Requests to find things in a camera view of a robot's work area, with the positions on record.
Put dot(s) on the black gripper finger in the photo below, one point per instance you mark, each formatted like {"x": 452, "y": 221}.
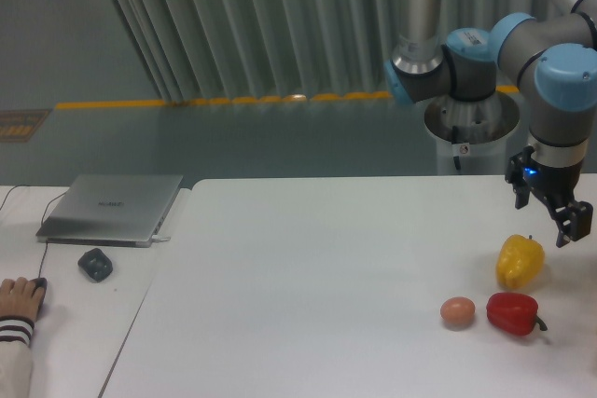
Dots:
{"x": 573, "y": 220}
{"x": 517, "y": 166}

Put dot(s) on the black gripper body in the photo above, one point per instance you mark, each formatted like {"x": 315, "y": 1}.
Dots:
{"x": 554, "y": 186}

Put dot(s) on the yellow bell pepper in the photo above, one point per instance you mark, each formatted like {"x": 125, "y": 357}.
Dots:
{"x": 520, "y": 260}

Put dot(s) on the white sleeve forearm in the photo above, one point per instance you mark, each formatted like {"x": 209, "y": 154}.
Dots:
{"x": 16, "y": 356}

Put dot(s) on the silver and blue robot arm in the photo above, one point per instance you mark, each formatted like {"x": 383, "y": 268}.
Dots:
{"x": 553, "y": 65}

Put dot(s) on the red bell pepper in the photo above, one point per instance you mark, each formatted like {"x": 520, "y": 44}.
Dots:
{"x": 514, "y": 313}

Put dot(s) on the person's hand on mouse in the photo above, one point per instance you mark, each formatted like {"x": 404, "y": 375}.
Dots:
{"x": 21, "y": 298}

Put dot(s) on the brown egg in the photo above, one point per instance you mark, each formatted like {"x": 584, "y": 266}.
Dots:
{"x": 458, "y": 311}

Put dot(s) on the grey pleated curtain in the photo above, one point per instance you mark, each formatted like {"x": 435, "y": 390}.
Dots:
{"x": 209, "y": 49}

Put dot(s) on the silver closed laptop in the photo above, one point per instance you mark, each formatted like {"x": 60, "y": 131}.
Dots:
{"x": 112, "y": 210}

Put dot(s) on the black folded gadget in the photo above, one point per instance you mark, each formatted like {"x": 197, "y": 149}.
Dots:
{"x": 95, "y": 265}

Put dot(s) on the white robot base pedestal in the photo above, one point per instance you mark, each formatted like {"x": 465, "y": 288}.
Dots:
{"x": 471, "y": 137}

